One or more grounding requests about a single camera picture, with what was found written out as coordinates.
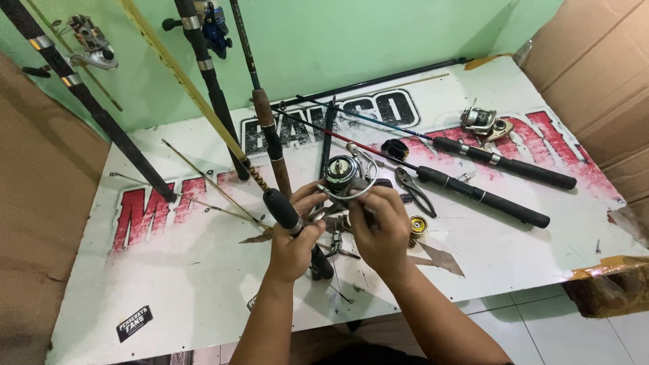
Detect person's right hand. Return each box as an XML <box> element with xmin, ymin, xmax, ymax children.
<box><xmin>347</xmin><ymin>185</ymin><xmax>423</xmax><ymax>285</ymax></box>

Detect person's left hand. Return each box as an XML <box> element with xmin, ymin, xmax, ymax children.
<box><xmin>266</xmin><ymin>178</ymin><xmax>331</xmax><ymax>286</ymax></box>

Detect grey black spinning reel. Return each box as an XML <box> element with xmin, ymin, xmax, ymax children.
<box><xmin>315</xmin><ymin>143</ymin><xmax>380</xmax><ymax>220</ymax></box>

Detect yellow rod with black handle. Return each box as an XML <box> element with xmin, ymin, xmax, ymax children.
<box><xmin>118</xmin><ymin>0</ymin><xmax>335</xmax><ymax>281</ymax></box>

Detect gold reel spool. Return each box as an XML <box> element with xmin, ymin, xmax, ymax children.
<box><xmin>408</xmin><ymin>215</ymin><xmax>429</xmax><ymax>248</ymax></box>

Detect small silver reel part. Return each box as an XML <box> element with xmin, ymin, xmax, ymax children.
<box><xmin>327</xmin><ymin>229</ymin><xmax>347</xmax><ymax>257</ymax></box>

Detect grey slip-joint pliers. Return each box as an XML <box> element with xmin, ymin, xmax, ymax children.
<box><xmin>394</xmin><ymin>167</ymin><xmax>438</xmax><ymax>219</ymax></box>

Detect black band roll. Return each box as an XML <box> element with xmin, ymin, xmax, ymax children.
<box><xmin>380</xmin><ymin>138</ymin><xmax>410</xmax><ymax>163</ymax></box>

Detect thin yellow rod tip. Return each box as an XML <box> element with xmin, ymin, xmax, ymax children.
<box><xmin>161</xmin><ymin>138</ymin><xmax>272</xmax><ymax>230</ymax></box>

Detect short black rod section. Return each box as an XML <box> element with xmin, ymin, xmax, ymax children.
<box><xmin>317</xmin><ymin>99</ymin><xmax>337</xmax><ymax>179</ymax></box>

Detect thin grey rod tip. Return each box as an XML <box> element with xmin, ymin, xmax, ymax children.
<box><xmin>110</xmin><ymin>171</ymin><xmax>260</xmax><ymax>224</ymax></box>

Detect silver gold spinning reel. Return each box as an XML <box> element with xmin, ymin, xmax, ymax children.
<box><xmin>459</xmin><ymin>98</ymin><xmax>515</xmax><ymax>149</ymax></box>

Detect long thin black rod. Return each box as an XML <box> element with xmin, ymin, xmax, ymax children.
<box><xmin>278</xmin><ymin>57</ymin><xmax>468</xmax><ymax>108</ymax></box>

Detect black white sticker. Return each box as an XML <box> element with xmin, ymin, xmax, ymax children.
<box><xmin>116</xmin><ymin>305</ymin><xmax>154</xmax><ymax>344</ymax></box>

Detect black rod with silver rings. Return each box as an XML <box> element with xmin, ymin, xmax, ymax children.
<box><xmin>173</xmin><ymin>0</ymin><xmax>251</xmax><ymax>181</ymax></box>

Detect blue spinning reel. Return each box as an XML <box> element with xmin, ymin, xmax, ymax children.
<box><xmin>162</xmin><ymin>0</ymin><xmax>234</xmax><ymax>60</ymax></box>

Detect brown cardboard sheet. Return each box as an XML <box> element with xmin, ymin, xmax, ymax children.
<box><xmin>0</xmin><ymin>51</ymin><xmax>112</xmax><ymax>365</ymax></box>

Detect thick black fishing rod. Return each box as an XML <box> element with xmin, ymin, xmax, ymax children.
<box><xmin>0</xmin><ymin>0</ymin><xmax>177</xmax><ymax>203</ymax></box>

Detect brown cardboard box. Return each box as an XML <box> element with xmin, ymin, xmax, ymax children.
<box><xmin>517</xmin><ymin>0</ymin><xmax>649</xmax><ymax>224</ymax></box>

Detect thin yellow rod blank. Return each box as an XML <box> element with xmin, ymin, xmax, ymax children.
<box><xmin>24</xmin><ymin>0</ymin><xmax>124</xmax><ymax>112</ymax></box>

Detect red rod with black handle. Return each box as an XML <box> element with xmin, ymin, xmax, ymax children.
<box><xmin>273</xmin><ymin>108</ymin><xmax>551</xmax><ymax>229</ymax></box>

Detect brown cork handle rod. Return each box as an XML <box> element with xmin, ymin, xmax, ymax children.
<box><xmin>229</xmin><ymin>0</ymin><xmax>294</xmax><ymax>199</ymax></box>

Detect blue rod with black handle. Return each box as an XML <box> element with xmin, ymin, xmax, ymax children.
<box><xmin>296</xmin><ymin>95</ymin><xmax>578</xmax><ymax>191</ymax></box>

